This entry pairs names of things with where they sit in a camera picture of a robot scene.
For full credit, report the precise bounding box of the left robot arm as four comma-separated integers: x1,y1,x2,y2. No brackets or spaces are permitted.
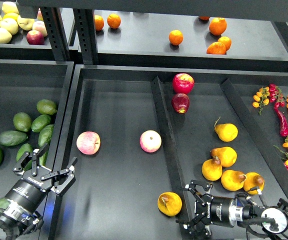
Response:
0,143,78,240

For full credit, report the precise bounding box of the pale pink apple shelf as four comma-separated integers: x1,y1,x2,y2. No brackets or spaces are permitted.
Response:
32,20,48,38

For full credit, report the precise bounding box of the yellow pear with stem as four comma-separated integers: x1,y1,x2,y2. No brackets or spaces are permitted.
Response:
214,117,239,142

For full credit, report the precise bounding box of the black perforated post left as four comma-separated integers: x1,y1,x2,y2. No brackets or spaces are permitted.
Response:
40,6,70,62

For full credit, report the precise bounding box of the yellow pear lower right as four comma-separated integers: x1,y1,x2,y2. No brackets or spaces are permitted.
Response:
243,172,265,195

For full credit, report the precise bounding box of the dark green avocado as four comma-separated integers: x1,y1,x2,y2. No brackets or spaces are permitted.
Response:
39,151,49,166

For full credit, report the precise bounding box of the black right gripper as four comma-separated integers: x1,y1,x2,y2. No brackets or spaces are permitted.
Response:
175,179,236,237

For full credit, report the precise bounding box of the green avocado by rim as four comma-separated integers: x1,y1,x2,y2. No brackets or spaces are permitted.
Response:
38,124,54,147

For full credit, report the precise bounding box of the pink apple centre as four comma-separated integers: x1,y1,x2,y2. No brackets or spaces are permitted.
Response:
139,130,162,153

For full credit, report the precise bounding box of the black perforated post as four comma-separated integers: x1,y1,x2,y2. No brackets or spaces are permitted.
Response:
40,6,70,62
73,8,99,65

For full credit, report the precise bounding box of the dark red apple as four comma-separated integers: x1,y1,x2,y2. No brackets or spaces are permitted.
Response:
171,93,190,114

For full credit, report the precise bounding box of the yellow pear left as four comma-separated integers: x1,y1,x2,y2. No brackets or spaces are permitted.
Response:
201,156,223,181

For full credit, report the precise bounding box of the green avocado top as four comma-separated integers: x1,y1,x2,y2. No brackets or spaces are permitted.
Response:
36,99,58,116

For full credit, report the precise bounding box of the orange cherry tomato bunch left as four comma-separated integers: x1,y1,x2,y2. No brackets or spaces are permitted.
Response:
252,86,270,115

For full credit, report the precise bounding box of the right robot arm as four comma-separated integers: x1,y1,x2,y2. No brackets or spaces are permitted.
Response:
177,180,288,240

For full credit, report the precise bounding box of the dark avocado left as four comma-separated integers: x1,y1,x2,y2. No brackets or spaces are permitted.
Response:
0,130,29,147

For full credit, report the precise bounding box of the yellow pear middle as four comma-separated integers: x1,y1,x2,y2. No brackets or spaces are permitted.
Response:
210,146,238,168

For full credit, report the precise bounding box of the red cherry tomato bunch top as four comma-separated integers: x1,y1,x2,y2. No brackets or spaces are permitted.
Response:
268,83,285,108

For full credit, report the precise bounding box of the yellow pear lower centre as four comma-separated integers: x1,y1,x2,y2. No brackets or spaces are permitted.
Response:
220,169,247,192

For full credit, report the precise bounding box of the black divided centre tray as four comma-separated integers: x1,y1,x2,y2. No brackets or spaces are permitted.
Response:
48,65,288,240

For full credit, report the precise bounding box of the green avocado centre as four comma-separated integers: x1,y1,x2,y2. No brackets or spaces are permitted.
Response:
31,114,52,133

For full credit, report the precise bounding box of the dark avocado lower centre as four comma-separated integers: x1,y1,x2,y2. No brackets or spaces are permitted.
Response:
16,143,33,171

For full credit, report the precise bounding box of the green avocado upper left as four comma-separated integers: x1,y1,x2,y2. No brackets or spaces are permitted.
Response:
13,112,33,132

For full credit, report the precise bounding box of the black perforated post right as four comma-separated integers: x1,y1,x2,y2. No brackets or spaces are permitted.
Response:
73,8,99,65

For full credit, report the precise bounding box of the red apple on shelf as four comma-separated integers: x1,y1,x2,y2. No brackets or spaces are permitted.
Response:
26,30,45,45

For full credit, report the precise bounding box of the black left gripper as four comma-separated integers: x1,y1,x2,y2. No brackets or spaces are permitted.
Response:
5,143,78,213

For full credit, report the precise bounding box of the pale yellow apple front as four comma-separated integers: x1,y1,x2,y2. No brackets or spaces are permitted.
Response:
0,28,12,44

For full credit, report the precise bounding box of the pink apple left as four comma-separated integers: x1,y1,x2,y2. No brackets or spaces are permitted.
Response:
76,131,101,155

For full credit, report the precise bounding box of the red chili pepper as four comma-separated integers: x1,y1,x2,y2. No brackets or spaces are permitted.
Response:
273,102,288,137

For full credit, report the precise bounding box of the bright red apple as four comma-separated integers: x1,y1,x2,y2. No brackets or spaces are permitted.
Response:
172,73,195,95

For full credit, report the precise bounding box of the yellow pear with brown spot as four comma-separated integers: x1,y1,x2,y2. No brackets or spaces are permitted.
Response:
157,191,182,217

